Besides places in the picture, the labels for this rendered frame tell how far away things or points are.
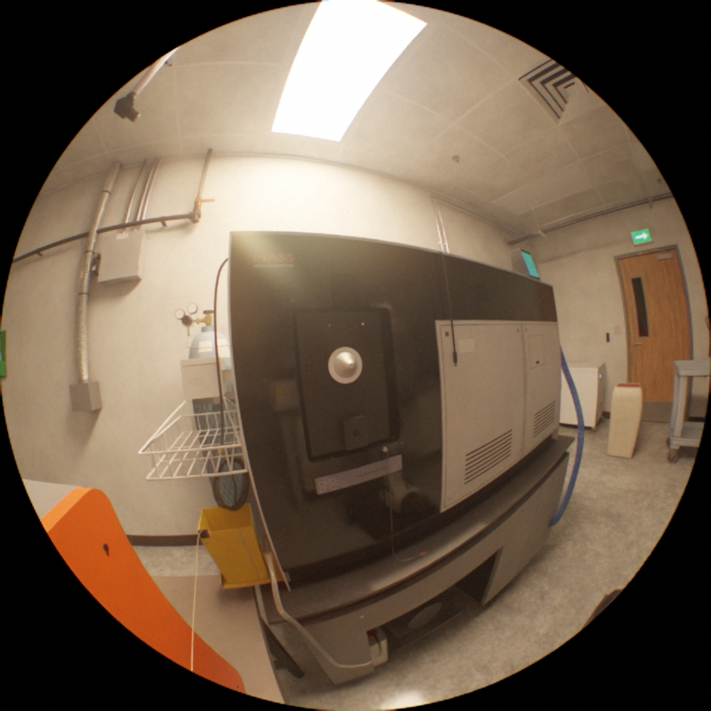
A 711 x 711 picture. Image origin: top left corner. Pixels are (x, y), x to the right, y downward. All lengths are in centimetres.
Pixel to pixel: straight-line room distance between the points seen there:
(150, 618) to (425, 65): 206
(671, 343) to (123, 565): 420
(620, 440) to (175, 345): 364
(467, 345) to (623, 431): 244
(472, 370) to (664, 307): 360
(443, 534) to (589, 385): 294
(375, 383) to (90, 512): 45
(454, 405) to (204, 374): 62
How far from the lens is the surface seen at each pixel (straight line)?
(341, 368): 41
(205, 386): 70
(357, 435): 44
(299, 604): 60
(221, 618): 66
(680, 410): 287
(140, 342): 168
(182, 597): 73
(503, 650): 136
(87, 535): 26
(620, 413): 282
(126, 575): 30
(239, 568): 59
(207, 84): 183
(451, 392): 57
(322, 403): 42
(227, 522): 60
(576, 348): 410
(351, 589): 60
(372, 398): 46
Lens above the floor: 123
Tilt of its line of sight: 1 degrees down
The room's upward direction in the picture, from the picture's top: 5 degrees counter-clockwise
